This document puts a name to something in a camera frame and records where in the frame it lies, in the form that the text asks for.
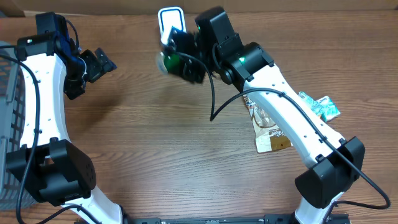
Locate green lid jar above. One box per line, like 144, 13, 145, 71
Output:
155, 52, 181, 75

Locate beige brown snack pouch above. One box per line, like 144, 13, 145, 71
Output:
243, 95, 292, 153

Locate teal wet wipes pack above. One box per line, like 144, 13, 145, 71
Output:
298, 91, 324, 117

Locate small teal tissue pack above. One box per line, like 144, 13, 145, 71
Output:
317, 96, 341, 122

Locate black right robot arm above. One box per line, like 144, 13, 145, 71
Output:
157, 6, 365, 223

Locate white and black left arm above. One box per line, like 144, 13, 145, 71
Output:
6, 12, 129, 223

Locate white barcode scanner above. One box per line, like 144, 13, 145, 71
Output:
157, 6, 187, 37

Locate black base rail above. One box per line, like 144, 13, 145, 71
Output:
74, 213, 351, 224

